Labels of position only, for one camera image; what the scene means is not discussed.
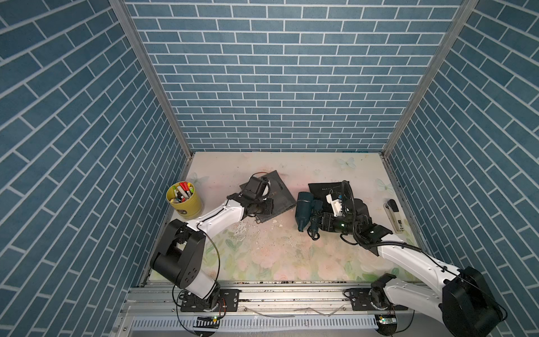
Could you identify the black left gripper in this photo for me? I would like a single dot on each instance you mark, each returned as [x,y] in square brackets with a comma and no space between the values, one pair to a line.
[269,208]

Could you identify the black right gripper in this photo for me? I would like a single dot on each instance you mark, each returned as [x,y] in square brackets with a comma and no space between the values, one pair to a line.
[324,225]

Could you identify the grey hair dryer bag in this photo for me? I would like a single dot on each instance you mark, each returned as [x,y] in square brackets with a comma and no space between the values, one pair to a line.
[282,198]

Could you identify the black hair dryer bag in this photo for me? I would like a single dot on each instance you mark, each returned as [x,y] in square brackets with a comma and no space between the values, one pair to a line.
[320,191]

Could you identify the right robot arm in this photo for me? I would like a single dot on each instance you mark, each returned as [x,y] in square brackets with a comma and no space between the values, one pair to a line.
[460,298]

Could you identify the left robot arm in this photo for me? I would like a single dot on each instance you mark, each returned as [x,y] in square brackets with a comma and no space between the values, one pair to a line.
[179,253]

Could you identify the white black stapler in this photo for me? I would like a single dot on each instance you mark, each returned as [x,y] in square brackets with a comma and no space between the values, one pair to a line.
[394,215]

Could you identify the red marker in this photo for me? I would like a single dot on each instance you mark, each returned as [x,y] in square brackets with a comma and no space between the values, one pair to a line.
[185,186]

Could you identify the yellow pen holder cup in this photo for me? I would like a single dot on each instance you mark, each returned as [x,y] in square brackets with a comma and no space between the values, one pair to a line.
[188,205]

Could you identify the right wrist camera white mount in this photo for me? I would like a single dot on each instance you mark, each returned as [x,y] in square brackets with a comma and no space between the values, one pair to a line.
[336,203]

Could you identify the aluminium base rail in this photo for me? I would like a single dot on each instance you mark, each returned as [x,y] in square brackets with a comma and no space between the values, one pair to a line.
[271,309]

